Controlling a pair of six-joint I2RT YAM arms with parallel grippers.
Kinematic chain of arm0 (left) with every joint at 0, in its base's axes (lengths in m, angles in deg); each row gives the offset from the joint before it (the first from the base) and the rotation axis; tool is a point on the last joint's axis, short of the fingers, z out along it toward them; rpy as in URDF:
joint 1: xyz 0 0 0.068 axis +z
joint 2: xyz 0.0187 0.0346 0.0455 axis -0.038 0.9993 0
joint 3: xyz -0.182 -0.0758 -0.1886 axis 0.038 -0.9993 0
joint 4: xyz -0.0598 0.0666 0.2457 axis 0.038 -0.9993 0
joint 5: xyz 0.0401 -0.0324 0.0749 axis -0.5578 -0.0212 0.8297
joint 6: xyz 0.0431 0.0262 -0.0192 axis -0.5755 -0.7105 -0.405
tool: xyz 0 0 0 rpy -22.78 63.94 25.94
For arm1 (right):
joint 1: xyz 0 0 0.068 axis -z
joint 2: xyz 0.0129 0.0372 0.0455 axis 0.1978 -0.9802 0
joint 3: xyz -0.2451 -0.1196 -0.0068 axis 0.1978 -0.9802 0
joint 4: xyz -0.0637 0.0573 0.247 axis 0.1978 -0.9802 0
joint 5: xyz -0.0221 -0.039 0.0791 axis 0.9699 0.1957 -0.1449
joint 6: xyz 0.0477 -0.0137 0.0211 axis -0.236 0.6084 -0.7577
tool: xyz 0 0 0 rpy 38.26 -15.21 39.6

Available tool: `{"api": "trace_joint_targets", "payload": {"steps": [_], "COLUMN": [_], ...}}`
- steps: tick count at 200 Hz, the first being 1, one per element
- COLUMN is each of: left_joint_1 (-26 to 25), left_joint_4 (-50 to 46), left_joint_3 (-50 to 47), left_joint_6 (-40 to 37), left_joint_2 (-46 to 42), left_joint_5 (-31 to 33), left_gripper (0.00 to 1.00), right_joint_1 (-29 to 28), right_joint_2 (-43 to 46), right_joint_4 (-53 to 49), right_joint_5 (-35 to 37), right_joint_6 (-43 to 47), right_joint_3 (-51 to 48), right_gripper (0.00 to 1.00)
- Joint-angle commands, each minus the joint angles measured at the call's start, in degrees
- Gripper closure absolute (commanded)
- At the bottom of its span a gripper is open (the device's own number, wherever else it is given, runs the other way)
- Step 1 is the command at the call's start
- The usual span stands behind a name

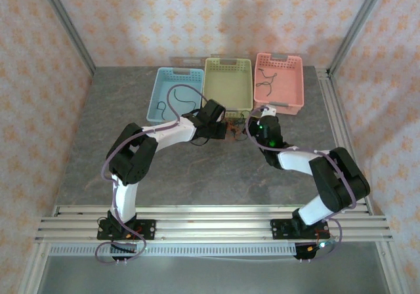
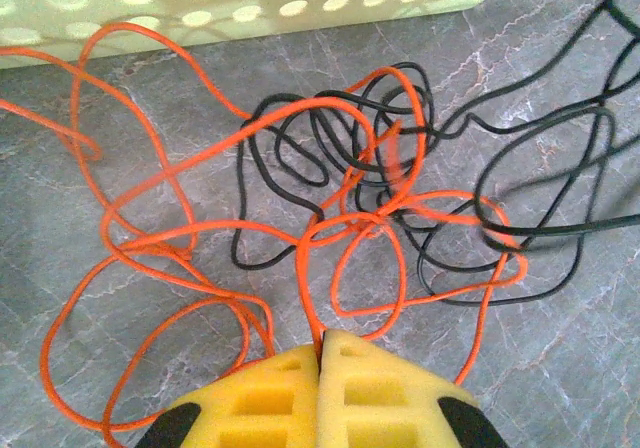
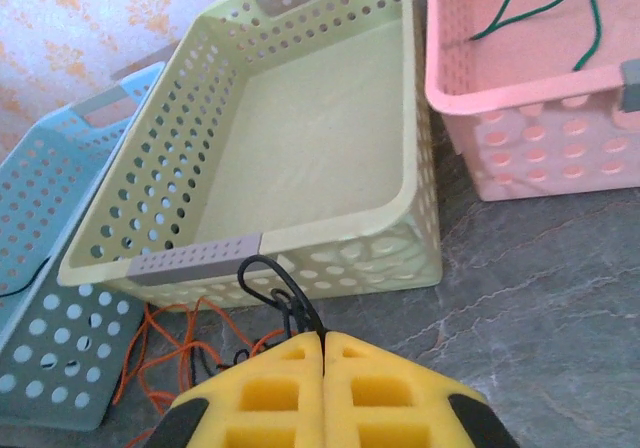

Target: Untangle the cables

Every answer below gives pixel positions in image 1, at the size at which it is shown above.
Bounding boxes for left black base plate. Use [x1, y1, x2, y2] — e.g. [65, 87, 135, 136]
[96, 219, 156, 242]

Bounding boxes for aluminium side rail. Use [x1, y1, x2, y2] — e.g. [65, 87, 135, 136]
[315, 66, 373, 215]

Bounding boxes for aluminium frame post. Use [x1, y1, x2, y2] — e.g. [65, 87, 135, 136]
[35, 0, 96, 75]
[327, 0, 390, 75]

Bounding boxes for green plastic basket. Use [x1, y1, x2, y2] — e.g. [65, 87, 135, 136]
[201, 57, 254, 119]

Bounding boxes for slotted grey cable duct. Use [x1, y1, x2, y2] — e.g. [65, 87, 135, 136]
[49, 243, 298, 257]

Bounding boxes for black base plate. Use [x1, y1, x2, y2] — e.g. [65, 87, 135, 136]
[270, 218, 330, 241]
[96, 219, 156, 242]

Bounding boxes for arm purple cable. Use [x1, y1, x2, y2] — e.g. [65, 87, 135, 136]
[245, 107, 358, 262]
[94, 84, 208, 264]

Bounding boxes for aluminium front rails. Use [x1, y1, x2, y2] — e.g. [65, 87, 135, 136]
[34, 205, 393, 244]

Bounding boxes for pink plastic basket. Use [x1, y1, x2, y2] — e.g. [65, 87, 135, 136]
[253, 52, 305, 116]

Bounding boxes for thin black curved cable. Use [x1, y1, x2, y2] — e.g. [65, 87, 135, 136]
[173, 89, 197, 107]

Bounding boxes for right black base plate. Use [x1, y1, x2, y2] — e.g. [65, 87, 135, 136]
[270, 218, 330, 241]

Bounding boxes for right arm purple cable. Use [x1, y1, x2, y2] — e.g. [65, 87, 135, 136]
[245, 107, 358, 262]

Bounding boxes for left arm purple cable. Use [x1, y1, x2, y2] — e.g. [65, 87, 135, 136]
[94, 84, 208, 264]

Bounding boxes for grey metal lower shelf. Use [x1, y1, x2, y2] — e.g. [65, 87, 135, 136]
[39, 256, 391, 294]

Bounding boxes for blue plastic basket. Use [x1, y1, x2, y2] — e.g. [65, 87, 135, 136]
[146, 66, 205, 126]

